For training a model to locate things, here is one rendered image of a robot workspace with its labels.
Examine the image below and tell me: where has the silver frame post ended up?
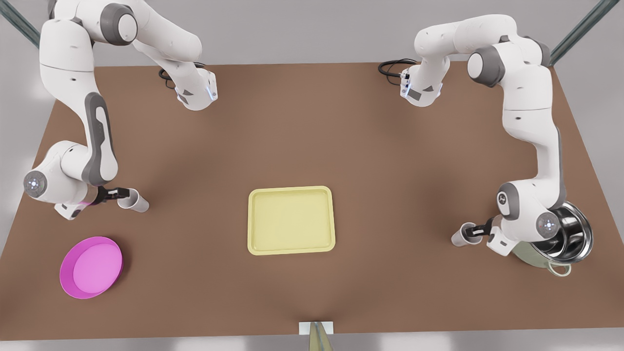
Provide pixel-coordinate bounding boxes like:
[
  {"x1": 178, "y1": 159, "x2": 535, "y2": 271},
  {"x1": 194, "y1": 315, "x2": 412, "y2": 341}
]
[
  {"x1": 0, "y1": 0, "x2": 41, "y2": 49},
  {"x1": 309, "y1": 322, "x2": 334, "y2": 351},
  {"x1": 549, "y1": 0, "x2": 621, "y2": 67}
]

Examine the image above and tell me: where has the pale green steel pot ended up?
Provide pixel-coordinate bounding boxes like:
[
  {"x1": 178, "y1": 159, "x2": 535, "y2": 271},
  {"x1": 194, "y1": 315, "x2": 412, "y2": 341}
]
[{"x1": 509, "y1": 201, "x2": 594, "y2": 277}]

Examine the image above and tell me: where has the white frame post foot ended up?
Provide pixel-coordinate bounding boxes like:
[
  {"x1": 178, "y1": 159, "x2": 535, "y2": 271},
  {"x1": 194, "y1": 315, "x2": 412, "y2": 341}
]
[{"x1": 298, "y1": 321, "x2": 334, "y2": 335}]

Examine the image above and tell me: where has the white IKEA cup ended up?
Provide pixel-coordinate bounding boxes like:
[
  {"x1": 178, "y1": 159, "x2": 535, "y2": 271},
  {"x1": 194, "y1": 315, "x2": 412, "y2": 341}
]
[
  {"x1": 117, "y1": 189, "x2": 150, "y2": 214},
  {"x1": 451, "y1": 222, "x2": 483, "y2": 247}
]

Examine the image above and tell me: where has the black cable loop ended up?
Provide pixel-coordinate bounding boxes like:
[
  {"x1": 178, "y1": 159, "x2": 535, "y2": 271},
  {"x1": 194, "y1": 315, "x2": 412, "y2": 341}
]
[
  {"x1": 378, "y1": 58, "x2": 419, "y2": 88},
  {"x1": 159, "y1": 62, "x2": 206, "y2": 90}
]

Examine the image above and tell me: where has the yellow rectangular tray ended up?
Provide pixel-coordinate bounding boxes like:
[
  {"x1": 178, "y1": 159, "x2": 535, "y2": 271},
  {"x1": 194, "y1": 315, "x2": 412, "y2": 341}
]
[{"x1": 248, "y1": 186, "x2": 336, "y2": 255}]

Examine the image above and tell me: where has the pink round plate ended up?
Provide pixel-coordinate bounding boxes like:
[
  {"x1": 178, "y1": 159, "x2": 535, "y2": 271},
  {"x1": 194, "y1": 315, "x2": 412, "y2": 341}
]
[{"x1": 59, "y1": 236, "x2": 124, "y2": 299}]

